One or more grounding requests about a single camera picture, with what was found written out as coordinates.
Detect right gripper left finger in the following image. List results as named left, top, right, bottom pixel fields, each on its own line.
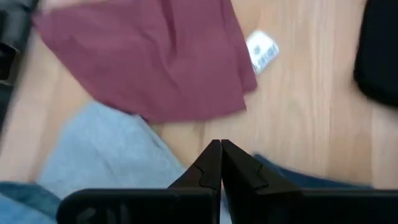
left=169, top=139, right=223, bottom=191

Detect black cloth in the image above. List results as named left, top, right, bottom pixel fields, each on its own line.
left=353, top=0, right=398, bottom=108

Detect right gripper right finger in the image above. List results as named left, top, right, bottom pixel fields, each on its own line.
left=221, top=139, right=302, bottom=224

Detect maroon cloth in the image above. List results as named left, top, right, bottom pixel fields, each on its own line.
left=32, top=0, right=280, bottom=124

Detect light blue striped towel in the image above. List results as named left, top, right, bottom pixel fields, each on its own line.
left=0, top=153, right=374, bottom=224

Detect light grey cloth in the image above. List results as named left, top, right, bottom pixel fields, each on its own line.
left=36, top=100, right=188, bottom=200

